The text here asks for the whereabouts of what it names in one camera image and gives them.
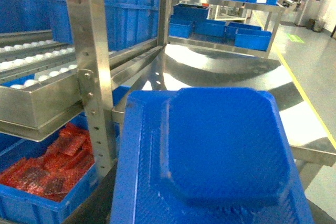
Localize blue bin far shelf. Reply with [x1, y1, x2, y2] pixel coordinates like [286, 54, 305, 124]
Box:
[234, 28, 272, 51]

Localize blue bin with red wrap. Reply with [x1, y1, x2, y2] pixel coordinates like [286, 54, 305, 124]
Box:
[1, 114, 98, 223]

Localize steel shelf rack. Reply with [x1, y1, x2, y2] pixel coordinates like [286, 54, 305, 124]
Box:
[1, 0, 171, 179]

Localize blue block part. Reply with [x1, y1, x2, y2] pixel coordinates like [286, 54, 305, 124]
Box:
[110, 88, 313, 223]

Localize red bubble wrap bags pile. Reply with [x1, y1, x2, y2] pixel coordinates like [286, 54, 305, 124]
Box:
[1, 123, 95, 202]

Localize small steel cart table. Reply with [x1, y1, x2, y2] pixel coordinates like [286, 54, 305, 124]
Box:
[123, 45, 335, 187]

